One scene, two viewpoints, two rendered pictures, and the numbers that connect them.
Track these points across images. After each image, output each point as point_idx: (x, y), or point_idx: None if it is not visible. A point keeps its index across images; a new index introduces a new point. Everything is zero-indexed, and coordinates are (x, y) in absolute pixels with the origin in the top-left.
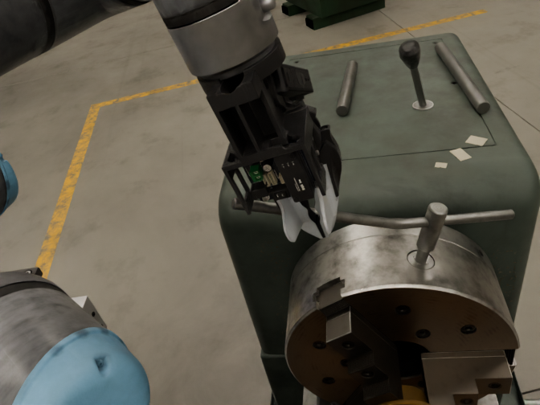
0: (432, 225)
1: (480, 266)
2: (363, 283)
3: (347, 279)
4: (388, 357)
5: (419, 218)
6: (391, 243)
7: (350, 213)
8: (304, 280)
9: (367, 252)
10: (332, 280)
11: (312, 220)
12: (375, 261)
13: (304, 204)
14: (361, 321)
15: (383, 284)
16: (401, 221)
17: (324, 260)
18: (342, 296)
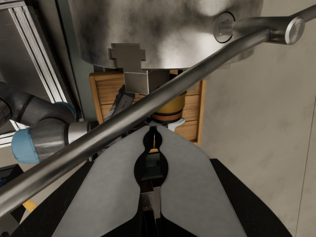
0: (270, 43)
1: (263, 3)
2: (165, 62)
3: (148, 51)
4: (165, 74)
5: (263, 38)
6: (201, 2)
7: (192, 78)
8: (91, 14)
9: (172, 14)
10: (130, 43)
11: (148, 152)
12: (180, 32)
13: (142, 174)
14: (154, 71)
15: (185, 67)
16: (243, 49)
17: (115, 3)
18: (143, 70)
